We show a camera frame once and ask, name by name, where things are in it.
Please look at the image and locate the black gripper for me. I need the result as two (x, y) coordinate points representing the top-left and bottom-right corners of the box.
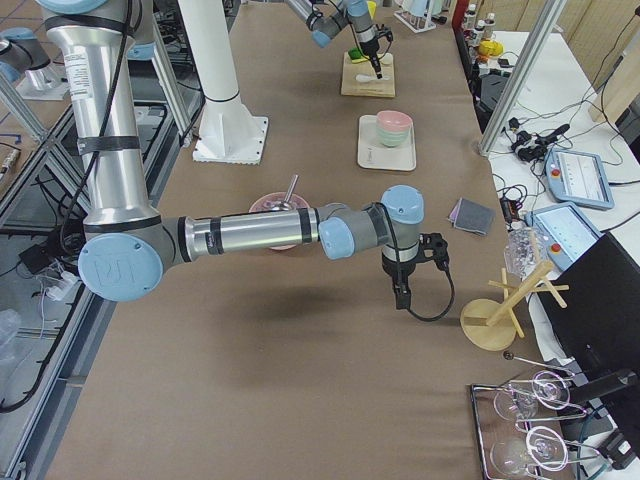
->
(363, 42), (383, 79)
(382, 256), (416, 310)

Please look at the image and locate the white ceramic spoon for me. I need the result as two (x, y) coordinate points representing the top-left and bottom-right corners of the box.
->
(355, 74), (378, 83)

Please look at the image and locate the small pink bowl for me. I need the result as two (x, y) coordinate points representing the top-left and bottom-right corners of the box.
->
(376, 110), (413, 133)

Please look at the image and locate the green bowl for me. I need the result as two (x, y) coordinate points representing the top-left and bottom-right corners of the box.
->
(376, 127), (411, 148)

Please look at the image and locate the large pink ice bowl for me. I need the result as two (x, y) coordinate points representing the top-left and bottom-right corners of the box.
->
(249, 192), (317, 251)

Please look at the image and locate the bamboo cutting board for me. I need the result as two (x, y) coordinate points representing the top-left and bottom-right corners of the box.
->
(341, 52), (396, 98)

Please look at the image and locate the pastel cup rack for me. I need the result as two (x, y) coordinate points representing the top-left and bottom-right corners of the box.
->
(394, 0), (450, 33)

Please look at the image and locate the grey purple folded cloth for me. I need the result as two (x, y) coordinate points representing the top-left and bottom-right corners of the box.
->
(448, 198), (495, 236)

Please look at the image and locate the cream rabbit tray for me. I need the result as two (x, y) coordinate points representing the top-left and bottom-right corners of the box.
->
(357, 115), (417, 172)

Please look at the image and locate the wooden stand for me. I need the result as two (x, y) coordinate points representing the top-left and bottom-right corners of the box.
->
(459, 232), (570, 351)

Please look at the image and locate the metal ice scoop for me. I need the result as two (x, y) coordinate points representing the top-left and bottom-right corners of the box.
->
(271, 174), (299, 211)

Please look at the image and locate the wine glass rack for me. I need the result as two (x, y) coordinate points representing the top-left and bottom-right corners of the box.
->
(469, 359), (611, 479)

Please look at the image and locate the black monitor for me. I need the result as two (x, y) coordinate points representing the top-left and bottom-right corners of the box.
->
(550, 233), (639, 382)

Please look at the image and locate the blue teach pendant tablet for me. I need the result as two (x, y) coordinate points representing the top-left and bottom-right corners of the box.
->
(545, 148), (615, 210)

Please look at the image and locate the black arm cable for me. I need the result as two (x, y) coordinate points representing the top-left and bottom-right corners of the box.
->
(377, 202), (456, 322)

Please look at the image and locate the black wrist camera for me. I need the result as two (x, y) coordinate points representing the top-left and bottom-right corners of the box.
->
(420, 233), (450, 273)

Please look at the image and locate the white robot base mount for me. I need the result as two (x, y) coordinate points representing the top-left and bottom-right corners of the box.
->
(179, 0), (268, 165)

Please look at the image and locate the aluminium frame post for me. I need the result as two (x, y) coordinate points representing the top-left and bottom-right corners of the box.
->
(478, 0), (567, 157)

